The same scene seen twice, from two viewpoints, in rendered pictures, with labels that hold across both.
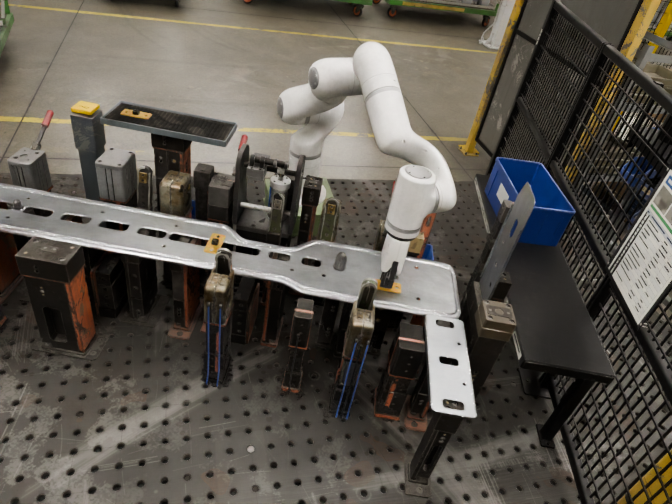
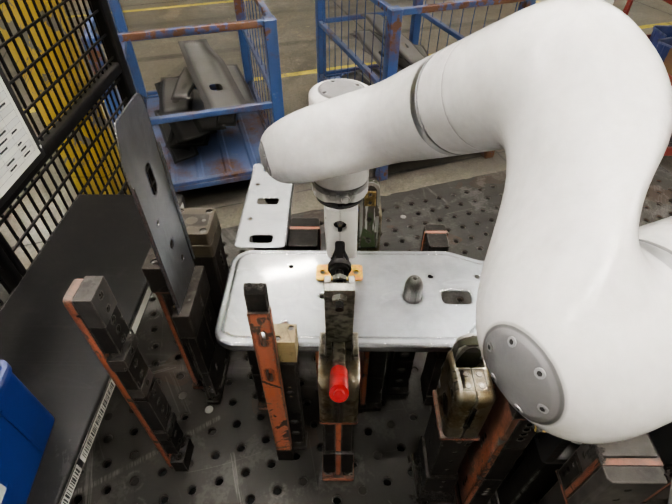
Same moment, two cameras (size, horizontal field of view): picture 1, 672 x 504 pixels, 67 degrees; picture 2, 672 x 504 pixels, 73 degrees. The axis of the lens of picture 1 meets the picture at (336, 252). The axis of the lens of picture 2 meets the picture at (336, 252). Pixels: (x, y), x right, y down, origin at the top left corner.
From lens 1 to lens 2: 1.62 m
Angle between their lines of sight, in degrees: 98
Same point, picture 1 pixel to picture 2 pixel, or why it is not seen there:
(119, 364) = not seen: hidden behind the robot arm
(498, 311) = (192, 220)
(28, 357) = not seen: outside the picture
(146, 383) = not seen: hidden behind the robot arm
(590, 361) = (97, 203)
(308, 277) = (449, 269)
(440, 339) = (271, 220)
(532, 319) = (137, 241)
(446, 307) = (252, 260)
